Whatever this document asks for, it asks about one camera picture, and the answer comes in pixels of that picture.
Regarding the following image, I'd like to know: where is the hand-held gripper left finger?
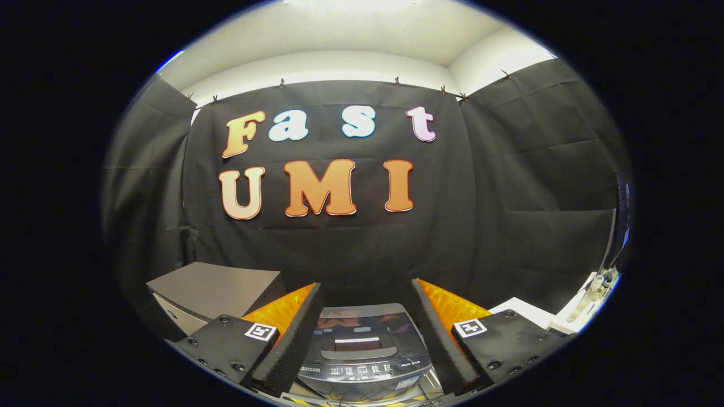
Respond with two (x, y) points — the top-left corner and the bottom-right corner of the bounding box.
(173, 282), (324, 396)

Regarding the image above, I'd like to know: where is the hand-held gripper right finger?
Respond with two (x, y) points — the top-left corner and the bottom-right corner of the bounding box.
(410, 278), (573, 396)

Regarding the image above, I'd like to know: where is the grey washing machine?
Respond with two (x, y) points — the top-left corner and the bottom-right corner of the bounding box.
(294, 302), (439, 403)

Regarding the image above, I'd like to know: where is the white side table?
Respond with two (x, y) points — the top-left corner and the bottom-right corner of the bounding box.
(488, 297), (555, 330)

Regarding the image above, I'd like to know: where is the dark grey cabinet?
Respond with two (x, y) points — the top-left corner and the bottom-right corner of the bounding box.
(146, 261), (286, 340)

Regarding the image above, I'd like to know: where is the black backdrop cloth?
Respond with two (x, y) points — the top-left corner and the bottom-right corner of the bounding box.
(102, 57), (633, 314)

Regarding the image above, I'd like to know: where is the white tray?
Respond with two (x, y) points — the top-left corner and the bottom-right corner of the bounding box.
(551, 271), (620, 334)

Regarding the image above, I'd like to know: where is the clear glass bottle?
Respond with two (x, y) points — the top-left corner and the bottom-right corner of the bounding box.
(571, 275), (605, 323)

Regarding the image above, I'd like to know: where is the dark computer monitor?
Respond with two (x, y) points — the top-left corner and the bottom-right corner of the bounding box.
(602, 170), (632, 272)

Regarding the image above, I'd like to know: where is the row of small cloth clips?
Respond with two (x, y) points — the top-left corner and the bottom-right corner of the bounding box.
(184, 68), (512, 106)

